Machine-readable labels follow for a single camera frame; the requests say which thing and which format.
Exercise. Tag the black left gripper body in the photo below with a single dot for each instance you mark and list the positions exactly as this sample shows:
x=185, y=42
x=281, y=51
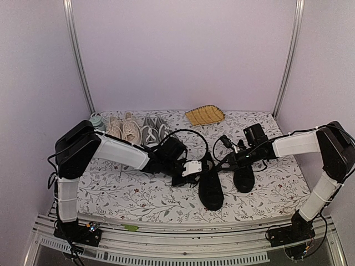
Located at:
x=171, y=167

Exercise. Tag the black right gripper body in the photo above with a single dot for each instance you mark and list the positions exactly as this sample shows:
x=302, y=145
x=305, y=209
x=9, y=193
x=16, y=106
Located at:
x=246, y=160

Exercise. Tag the black canvas sneaker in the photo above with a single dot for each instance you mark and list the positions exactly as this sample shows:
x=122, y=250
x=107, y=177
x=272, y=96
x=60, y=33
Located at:
x=210, y=190
x=244, y=179

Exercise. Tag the black front canvas sneaker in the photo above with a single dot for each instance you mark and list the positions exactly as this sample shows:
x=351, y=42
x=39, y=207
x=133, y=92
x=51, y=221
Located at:
x=210, y=190

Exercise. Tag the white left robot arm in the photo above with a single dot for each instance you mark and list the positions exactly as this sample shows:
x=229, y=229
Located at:
x=75, y=150

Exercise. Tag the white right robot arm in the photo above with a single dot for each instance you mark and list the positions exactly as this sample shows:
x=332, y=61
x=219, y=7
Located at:
x=331, y=144

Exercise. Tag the floral tablecloth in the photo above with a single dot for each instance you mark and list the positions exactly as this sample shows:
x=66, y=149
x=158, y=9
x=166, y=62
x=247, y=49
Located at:
x=112, y=190

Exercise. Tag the grey sneaker right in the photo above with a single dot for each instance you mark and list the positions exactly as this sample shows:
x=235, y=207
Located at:
x=162, y=127

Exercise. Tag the grey sneaker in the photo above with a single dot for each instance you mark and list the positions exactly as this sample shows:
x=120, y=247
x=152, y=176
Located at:
x=150, y=135
x=162, y=127

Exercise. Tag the grey sneaker left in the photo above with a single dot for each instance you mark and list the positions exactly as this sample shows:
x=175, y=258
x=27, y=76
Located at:
x=150, y=135

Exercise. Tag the beige sneaker right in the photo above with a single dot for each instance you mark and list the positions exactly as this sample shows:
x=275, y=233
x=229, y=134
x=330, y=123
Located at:
x=131, y=129

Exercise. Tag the beige sneaker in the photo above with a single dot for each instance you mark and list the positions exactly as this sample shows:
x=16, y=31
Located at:
x=115, y=127
x=131, y=129

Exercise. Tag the woven bamboo tray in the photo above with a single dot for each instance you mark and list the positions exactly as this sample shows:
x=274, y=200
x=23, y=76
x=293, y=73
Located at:
x=205, y=115

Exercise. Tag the beige sneaker left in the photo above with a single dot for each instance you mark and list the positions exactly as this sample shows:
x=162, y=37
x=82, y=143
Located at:
x=115, y=127

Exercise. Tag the green tape piece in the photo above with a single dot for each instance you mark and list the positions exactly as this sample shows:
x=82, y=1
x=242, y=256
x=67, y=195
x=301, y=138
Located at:
x=130, y=227

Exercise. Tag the pale green small jar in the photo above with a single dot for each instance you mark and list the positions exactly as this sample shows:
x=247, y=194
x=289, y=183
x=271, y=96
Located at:
x=97, y=121

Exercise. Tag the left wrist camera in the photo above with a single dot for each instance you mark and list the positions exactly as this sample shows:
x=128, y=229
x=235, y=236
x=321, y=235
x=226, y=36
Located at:
x=191, y=167

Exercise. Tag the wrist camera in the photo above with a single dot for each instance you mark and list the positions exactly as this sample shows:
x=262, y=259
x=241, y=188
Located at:
x=228, y=143
x=191, y=167

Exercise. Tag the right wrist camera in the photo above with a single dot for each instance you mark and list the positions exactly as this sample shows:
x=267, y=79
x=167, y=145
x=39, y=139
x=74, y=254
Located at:
x=228, y=143

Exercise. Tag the aluminium front rail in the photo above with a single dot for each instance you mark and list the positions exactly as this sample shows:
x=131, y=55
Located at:
x=232, y=243

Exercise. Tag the aluminium frame post right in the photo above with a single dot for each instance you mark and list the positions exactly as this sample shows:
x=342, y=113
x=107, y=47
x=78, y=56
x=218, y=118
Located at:
x=295, y=34

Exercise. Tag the aluminium frame post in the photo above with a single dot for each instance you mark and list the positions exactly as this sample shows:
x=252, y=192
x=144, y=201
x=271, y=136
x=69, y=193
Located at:
x=69, y=17
x=295, y=34

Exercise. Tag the aluminium frame post left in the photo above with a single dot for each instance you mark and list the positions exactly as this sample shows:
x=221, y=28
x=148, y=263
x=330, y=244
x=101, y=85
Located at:
x=69, y=17

